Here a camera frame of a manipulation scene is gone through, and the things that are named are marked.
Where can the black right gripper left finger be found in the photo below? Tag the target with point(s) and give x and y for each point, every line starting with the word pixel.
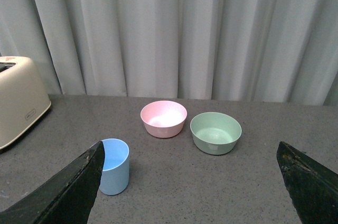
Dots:
pixel 67 197

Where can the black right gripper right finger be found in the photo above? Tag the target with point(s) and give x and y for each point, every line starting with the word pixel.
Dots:
pixel 311 186

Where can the light blue plastic cup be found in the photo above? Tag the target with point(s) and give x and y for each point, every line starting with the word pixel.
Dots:
pixel 115 172

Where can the green plastic bowl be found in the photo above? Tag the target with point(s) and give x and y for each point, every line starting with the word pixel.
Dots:
pixel 215 133

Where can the pink plastic bowl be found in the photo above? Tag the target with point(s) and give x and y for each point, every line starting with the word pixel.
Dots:
pixel 164 118

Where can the grey pleated curtain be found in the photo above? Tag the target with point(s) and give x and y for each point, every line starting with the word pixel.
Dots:
pixel 248 50

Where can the cream white toaster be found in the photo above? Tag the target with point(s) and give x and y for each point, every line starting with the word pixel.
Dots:
pixel 24 98

